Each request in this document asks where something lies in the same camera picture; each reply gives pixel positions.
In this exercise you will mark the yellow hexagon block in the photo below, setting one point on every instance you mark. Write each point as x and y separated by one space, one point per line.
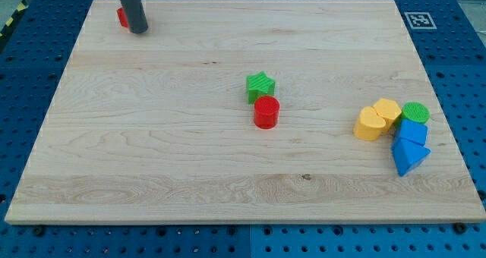
389 110

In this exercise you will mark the blue triangle block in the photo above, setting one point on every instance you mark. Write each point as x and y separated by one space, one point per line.
408 155

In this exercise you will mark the red cylinder block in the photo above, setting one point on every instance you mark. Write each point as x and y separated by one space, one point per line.
266 112

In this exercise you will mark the green star block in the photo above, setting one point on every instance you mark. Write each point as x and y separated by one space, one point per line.
258 85

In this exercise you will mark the wooden board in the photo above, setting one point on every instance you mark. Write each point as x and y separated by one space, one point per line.
156 129

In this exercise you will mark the yellow heart block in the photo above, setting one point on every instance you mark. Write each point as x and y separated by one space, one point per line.
369 125

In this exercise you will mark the red block behind rod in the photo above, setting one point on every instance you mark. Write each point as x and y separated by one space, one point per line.
122 17

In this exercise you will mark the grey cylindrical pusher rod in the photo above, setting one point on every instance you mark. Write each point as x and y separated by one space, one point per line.
135 15

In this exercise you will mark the green cylinder block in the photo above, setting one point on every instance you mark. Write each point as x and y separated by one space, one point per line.
413 111

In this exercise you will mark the blue cube block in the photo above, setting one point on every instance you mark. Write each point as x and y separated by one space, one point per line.
411 131

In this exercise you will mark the white fiducial marker tag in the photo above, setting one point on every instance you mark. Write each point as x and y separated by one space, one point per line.
420 20

